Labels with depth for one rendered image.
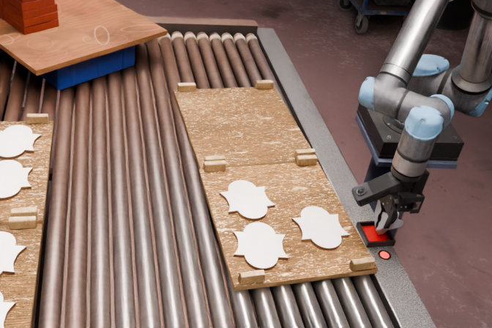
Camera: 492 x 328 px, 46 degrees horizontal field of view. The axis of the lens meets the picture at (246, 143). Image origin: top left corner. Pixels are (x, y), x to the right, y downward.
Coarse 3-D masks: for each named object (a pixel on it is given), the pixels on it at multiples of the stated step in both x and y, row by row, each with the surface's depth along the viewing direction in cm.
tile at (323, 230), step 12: (300, 216) 145; (312, 216) 145; (324, 216) 145; (336, 216) 146; (300, 228) 141; (312, 228) 141; (324, 228) 142; (336, 228) 142; (312, 240) 138; (324, 240) 138; (336, 240) 139
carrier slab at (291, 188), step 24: (240, 168) 158; (264, 168) 160; (288, 168) 161; (312, 168) 163; (216, 192) 149; (264, 192) 152; (288, 192) 153; (312, 192) 154; (216, 216) 142; (288, 216) 145; (288, 240) 138; (360, 240) 141; (240, 264) 130; (288, 264) 132; (312, 264) 133; (336, 264) 134; (240, 288) 126
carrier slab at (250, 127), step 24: (192, 96) 186; (216, 96) 188; (240, 96) 189; (264, 96) 191; (192, 120) 174; (216, 120) 176; (240, 120) 178; (264, 120) 180; (288, 120) 181; (192, 144) 165; (216, 144) 166; (240, 144) 168; (264, 144) 169; (288, 144) 171
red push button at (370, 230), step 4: (364, 228) 147; (368, 228) 147; (372, 228) 147; (368, 232) 146; (372, 232) 146; (368, 236) 145; (372, 236) 145; (376, 236) 145; (380, 236) 145; (384, 236) 145; (372, 240) 144; (376, 240) 144; (380, 240) 144
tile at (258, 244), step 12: (252, 228) 138; (264, 228) 139; (240, 240) 135; (252, 240) 135; (264, 240) 136; (276, 240) 136; (240, 252) 132; (252, 252) 132; (264, 252) 133; (276, 252) 133; (252, 264) 129; (264, 264) 130
